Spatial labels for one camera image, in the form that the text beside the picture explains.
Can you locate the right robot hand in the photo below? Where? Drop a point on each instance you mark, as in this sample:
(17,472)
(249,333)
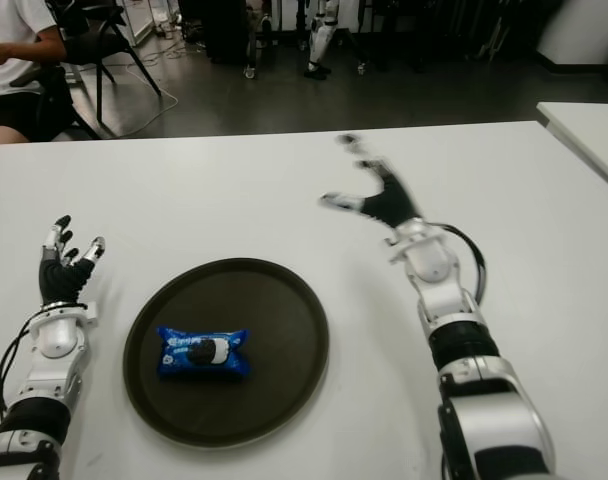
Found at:
(391,202)

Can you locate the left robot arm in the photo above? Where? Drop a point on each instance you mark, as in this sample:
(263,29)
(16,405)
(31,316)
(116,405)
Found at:
(54,340)

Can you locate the hanging humanoid robot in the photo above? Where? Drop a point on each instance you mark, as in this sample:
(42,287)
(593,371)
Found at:
(320,37)

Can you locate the seated person white shirt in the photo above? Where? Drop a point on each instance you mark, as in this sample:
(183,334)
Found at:
(9,55)

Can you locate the blue Oreo cookie package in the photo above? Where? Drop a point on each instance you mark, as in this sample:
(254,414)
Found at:
(204,352)

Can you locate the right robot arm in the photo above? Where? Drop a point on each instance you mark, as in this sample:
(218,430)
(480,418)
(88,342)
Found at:
(434,260)

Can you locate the black cabinet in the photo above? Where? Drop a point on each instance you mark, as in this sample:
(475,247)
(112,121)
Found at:
(226,30)

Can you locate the black office chair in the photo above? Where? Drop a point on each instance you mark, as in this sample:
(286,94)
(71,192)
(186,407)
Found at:
(54,95)

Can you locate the black wheeled gantry frame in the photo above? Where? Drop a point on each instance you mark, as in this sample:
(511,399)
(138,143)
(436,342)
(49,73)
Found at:
(279,32)

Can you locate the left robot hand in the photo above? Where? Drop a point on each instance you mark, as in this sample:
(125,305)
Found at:
(59,280)

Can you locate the leaning folded metal frames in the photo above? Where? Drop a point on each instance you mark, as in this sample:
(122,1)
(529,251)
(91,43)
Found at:
(489,35)

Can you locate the white side table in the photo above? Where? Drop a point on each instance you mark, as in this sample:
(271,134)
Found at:
(594,130)

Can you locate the round brown tray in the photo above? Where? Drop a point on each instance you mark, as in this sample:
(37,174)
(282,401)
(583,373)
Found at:
(279,350)

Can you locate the black folding chair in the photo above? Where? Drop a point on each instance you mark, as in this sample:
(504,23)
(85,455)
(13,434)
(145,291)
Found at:
(104,45)

